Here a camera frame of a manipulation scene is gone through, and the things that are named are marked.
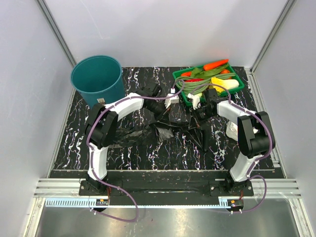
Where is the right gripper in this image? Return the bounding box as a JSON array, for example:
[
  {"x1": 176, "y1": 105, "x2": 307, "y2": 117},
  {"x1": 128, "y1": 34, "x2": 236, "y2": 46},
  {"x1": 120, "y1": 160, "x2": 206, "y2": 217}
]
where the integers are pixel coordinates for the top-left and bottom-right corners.
[{"x1": 189, "y1": 105, "x2": 216, "y2": 130}]

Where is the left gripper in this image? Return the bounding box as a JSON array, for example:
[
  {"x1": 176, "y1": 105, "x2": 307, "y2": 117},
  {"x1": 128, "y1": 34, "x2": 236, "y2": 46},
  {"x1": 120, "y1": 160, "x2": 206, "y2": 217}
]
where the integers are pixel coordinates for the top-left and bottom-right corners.
[{"x1": 145, "y1": 99, "x2": 172, "y2": 125}]

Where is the black trash bag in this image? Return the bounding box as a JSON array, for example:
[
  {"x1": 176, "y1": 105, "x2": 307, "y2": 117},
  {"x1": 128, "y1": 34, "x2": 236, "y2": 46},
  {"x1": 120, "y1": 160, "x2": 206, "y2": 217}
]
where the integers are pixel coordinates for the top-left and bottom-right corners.
[{"x1": 109, "y1": 113, "x2": 211, "y2": 151}]

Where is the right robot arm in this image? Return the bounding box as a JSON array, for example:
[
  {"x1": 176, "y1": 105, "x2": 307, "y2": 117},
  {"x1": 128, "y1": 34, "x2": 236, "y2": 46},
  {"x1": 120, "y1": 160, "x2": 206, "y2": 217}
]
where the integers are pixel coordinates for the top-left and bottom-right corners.
[{"x1": 188, "y1": 88, "x2": 276, "y2": 196}]

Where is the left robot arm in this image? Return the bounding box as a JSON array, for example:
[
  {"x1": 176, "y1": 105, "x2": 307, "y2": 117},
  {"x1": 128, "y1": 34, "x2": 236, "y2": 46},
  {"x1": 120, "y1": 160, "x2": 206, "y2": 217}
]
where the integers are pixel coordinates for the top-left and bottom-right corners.
[{"x1": 85, "y1": 84, "x2": 178, "y2": 195}]

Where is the teal plastic trash bin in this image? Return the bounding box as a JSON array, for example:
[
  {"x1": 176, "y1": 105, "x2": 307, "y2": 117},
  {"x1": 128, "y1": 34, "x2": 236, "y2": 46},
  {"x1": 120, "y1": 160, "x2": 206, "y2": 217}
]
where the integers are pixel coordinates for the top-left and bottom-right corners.
[{"x1": 70, "y1": 55, "x2": 125, "y2": 108}]

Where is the green long beans bundle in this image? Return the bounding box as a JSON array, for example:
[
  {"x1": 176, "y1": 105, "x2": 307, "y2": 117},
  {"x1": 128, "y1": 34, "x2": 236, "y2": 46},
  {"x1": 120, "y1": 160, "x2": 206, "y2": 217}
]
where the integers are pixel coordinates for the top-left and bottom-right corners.
[{"x1": 175, "y1": 73, "x2": 235, "y2": 95}]

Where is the yellow white cabbage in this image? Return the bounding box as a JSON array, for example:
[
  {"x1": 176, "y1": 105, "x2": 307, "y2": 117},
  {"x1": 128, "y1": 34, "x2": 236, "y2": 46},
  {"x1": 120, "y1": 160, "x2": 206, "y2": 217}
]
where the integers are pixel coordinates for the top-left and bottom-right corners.
[{"x1": 211, "y1": 77, "x2": 239, "y2": 93}]

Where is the red chili pepper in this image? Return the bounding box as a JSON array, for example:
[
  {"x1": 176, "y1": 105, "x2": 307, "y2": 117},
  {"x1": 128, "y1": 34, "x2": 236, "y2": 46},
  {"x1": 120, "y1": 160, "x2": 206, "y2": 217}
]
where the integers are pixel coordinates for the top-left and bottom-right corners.
[{"x1": 186, "y1": 79, "x2": 204, "y2": 82}]

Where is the green plastic vegetable tray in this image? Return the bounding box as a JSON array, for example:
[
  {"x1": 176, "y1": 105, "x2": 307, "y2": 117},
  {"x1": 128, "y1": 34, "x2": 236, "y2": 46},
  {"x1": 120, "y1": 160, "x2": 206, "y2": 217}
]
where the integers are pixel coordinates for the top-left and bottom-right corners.
[{"x1": 172, "y1": 60, "x2": 244, "y2": 107}]

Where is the small orange carrot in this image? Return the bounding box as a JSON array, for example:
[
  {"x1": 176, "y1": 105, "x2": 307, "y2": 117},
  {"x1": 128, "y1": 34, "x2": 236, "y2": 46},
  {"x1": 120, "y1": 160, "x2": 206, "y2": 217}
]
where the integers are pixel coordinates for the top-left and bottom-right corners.
[{"x1": 181, "y1": 72, "x2": 192, "y2": 77}]

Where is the large orange carrot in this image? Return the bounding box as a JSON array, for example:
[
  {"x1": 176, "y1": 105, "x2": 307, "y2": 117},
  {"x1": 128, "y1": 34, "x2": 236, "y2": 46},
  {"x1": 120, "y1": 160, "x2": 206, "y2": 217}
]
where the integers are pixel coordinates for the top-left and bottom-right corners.
[{"x1": 203, "y1": 59, "x2": 229, "y2": 71}]

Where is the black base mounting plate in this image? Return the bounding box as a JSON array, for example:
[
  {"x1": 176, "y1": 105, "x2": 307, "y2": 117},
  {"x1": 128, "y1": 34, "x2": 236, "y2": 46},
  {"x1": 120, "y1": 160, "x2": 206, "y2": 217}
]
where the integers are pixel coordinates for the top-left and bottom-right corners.
[{"x1": 79, "y1": 170, "x2": 254, "y2": 207}]

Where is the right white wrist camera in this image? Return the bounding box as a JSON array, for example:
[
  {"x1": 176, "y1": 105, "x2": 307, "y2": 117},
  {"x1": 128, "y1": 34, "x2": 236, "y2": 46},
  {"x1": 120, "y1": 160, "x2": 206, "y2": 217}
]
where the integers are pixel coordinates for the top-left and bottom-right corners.
[{"x1": 187, "y1": 93, "x2": 202, "y2": 110}]

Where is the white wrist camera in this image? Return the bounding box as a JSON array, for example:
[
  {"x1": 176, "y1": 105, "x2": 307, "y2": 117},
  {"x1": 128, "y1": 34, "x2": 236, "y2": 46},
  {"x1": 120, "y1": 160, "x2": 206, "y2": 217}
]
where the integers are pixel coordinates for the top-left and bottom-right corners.
[
  {"x1": 187, "y1": 93, "x2": 202, "y2": 110},
  {"x1": 164, "y1": 88, "x2": 179, "y2": 108}
]

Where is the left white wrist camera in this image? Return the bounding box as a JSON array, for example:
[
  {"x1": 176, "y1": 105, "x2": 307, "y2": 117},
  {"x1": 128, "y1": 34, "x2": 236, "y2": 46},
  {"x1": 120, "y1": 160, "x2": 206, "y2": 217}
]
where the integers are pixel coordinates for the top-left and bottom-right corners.
[{"x1": 164, "y1": 88, "x2": 179, "y2": 108}]

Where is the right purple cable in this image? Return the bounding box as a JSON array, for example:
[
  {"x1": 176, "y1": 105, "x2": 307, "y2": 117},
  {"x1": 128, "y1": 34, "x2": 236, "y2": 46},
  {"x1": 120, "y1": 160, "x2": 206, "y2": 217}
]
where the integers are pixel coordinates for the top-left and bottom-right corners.
[{"x1": 189, "y1": 83, "x2": 277, "y2": 214}]

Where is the purple cable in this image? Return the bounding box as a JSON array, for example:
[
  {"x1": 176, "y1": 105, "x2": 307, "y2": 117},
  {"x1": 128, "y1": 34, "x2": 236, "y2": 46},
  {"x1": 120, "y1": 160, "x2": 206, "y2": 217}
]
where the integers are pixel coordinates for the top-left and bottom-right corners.
[
  {"x1": 86, "y1": 79, "x2": 186, "y2": 222},
  {"x1": 189, "y1": 83, "x2": 277, "y2": 214}
]

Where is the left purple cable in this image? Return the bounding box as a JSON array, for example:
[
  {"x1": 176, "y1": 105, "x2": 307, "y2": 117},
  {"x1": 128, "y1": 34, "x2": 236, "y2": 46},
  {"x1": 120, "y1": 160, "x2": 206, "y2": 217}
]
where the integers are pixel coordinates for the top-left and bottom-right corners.
[{"x1": 86, "y1": 79, "x2": 186, "y2": 222}]

